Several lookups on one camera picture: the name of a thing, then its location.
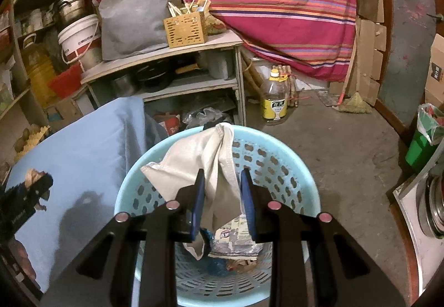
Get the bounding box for red plastic basin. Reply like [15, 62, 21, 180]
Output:
[48, 64, 84, 100]

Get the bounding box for silver printed snack packet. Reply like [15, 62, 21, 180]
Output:
[207, 217, 265, 258]

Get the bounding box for bunch of wooden chopsticks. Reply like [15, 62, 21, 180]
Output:
[168, 0, 211, 17]

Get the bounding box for white plastic bucket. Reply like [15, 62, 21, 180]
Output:
[57, 14, 103, 64]

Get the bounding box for straw broom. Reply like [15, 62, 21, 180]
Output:
[338, 24, 372, 114]

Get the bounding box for steel pot with lid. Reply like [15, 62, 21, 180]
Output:
[416, 168, 444, 237]

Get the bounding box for green trash bin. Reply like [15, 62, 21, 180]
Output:
[405, 103, 444, 173]

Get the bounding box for large metal pot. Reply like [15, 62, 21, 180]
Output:
[55, 0, 96, 30]

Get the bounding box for small cardboard box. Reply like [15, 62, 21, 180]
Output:
[46, 98, 84, 126]

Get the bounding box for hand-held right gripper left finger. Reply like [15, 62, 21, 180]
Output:
[40, 169, 206, 307]

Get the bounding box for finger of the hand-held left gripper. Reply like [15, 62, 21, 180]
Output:
[24, 173, 55, 202]

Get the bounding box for black cooking pot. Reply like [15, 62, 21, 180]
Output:
[135, 62, 173, 93]

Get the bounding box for large cardboard box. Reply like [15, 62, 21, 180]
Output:
[425, 33, 444, 111]

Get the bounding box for tall curved wall shelf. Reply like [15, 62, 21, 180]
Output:
[0, 0, 56, 141]

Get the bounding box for clear plastic bags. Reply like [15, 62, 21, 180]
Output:
[182, 107, 234, 128]

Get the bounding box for bamboo chopstick holder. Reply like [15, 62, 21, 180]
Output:
[164, 11, 209, 49]

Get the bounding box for beige cloth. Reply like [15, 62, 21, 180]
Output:
[140, 122, 244, 261]

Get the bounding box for bundle of wooden sticks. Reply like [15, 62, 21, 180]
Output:
[271, 65, 301, 108]

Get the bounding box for stack of flattened cardboard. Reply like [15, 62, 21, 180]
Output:
[355, 14, 388, 107]

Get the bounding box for yellow egg tray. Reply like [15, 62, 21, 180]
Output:
[14, 125, 51, 159]

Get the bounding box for red and white bag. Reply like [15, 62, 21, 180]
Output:
[154, 113, 181, 136]

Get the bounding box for grey fabric bag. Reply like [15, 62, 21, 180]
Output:
[98, 0, 185, 62]

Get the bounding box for pile of potatoes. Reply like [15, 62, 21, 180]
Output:
[14, 127, 32, 152]

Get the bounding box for clear oil bottle yellow label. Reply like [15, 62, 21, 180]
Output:
[260, 68, 289, 126]

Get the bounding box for blue tablecloth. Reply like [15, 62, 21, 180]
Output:
[5, 97, 168, 294]

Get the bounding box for yellow oil jug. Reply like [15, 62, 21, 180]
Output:
[22, 33, 58, 105]

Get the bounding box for small metal pot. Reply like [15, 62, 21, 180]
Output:
[111, 73, 138, 95]

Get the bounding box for grey wooden shelf unit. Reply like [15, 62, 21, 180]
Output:
[80, 30, 248, 128]

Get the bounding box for light blue plastic basket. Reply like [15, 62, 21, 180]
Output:
[114, 125, 321, 307]

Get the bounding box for blue plastic bag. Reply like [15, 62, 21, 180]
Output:
[199, 227, 234, 278]

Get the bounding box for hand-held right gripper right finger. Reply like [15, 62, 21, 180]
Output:
[240, 169, 407, 307]

